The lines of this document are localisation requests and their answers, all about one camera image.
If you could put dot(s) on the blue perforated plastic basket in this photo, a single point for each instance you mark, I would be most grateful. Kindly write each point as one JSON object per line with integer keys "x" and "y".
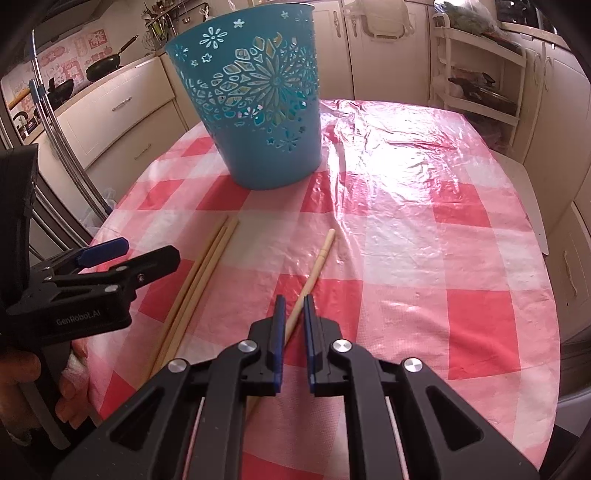
{"x": 252, "y": 77}

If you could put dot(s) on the white rolling storage cart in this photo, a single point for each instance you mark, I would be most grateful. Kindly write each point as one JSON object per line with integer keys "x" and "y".
{"x": 480, "y": 76}

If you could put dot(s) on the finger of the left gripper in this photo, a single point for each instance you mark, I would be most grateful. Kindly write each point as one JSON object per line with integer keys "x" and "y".
{"x": 100, "y": 253}

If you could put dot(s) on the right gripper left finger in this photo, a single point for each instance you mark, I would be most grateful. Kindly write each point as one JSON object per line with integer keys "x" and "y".
{"x": 266, "y": 374}

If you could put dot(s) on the black frying pan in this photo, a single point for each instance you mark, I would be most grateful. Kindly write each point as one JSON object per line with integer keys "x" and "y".
{"x": 107, "y": 65}

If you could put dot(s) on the red white checkered tablecloth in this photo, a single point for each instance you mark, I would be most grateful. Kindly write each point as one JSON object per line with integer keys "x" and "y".
{"x": 434, "y": 257}

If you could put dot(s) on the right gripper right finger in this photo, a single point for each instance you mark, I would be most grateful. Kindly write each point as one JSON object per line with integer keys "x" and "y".
{"x": 324, "y": 377}

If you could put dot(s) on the green vegetable plastic bag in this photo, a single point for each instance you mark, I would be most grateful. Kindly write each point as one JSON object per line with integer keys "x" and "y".
{"x": 469, "y": 16}

